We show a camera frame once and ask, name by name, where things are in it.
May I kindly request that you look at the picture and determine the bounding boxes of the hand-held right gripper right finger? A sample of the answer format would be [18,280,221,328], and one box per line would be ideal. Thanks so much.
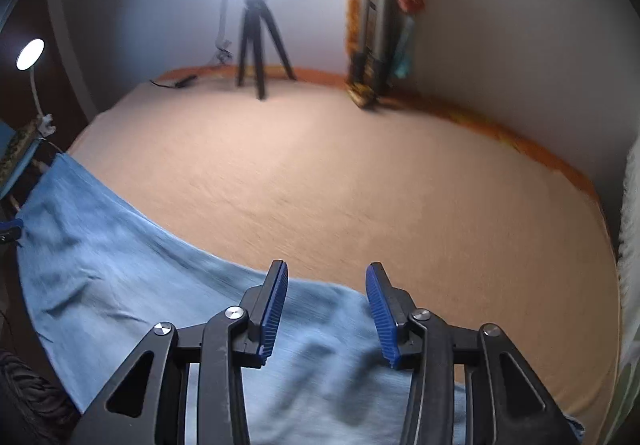
[365,262,572,445]

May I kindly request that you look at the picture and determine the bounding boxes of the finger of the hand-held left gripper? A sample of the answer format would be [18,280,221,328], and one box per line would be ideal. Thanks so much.
[0,218,24,244]

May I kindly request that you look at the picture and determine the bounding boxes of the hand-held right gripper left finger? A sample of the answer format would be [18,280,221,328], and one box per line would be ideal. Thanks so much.
[70,259,290,445]

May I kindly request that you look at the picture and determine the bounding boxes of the blue denim pants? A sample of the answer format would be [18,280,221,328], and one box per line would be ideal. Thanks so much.
[15,152,586,445]

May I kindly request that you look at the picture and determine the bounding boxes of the blue side table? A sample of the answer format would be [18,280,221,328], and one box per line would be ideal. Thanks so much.
[0,121,44,198]

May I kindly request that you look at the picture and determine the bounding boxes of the patterned pouch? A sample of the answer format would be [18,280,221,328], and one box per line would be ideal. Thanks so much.
[2,120,44,172]

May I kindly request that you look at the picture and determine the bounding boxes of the dark knit clothing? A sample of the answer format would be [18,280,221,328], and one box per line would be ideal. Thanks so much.
[0,349,82,445]

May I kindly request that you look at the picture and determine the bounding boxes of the white round desk lamp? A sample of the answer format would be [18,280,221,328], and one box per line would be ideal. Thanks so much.
[15,38,57,136]

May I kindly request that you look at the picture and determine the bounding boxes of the black tripod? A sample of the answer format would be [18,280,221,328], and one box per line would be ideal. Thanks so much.
[235,0,297,101]

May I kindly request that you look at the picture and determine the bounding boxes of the white curtain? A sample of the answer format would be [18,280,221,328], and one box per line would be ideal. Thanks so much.
[616,137,640,277]

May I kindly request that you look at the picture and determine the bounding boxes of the folded grey tripod stand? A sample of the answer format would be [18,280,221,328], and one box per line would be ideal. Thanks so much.
[349,0,402,96]

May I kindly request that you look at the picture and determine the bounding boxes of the black cable with switch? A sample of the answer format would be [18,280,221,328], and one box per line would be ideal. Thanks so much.
[149,73,199,89]

